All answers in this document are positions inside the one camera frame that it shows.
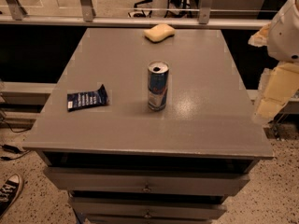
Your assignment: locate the black white sneaker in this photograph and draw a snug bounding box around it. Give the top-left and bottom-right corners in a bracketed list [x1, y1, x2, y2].
[0, 174, 23, 218]

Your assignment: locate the blue silver redbull can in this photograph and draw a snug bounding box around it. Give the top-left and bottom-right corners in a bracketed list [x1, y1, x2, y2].
[148, 61, 169, 111]

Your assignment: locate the lower grey drawer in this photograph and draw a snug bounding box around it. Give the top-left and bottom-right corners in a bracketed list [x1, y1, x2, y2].
[69, 197, 226, 219]

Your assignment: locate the grey drawer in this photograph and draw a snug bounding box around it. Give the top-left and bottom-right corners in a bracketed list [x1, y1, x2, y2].
[69, 197, 226, 219]
[44, 167, 249, 196]

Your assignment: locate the upper grey drawer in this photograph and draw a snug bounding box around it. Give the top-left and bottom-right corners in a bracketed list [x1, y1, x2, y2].
[44, 167, 249, 196]

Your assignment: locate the metal railing frame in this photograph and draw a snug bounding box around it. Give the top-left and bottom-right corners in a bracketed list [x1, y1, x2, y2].
[0, 0, 265, 29]

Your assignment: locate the yellow sponge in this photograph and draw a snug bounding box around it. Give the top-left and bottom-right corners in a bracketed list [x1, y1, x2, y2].
[144, 23, 176, 43]

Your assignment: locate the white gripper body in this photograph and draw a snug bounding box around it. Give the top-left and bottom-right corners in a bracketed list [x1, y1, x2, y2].
[267, 0, 299, 63]

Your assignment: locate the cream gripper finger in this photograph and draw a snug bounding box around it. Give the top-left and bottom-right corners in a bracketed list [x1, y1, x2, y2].
[249, 24, 270, 48]
[253, 62, 299, 124]

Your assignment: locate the grey drawer cabinet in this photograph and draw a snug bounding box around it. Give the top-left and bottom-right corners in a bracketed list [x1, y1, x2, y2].
[24, 28, 273, 224]

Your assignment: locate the black power adapter cable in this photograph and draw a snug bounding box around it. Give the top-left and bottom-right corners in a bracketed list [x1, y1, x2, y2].
[0, 143, 31, 161]

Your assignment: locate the dark blue snack wrapper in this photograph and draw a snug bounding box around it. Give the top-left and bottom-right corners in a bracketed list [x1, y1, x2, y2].
[67, 85, 109, 112]

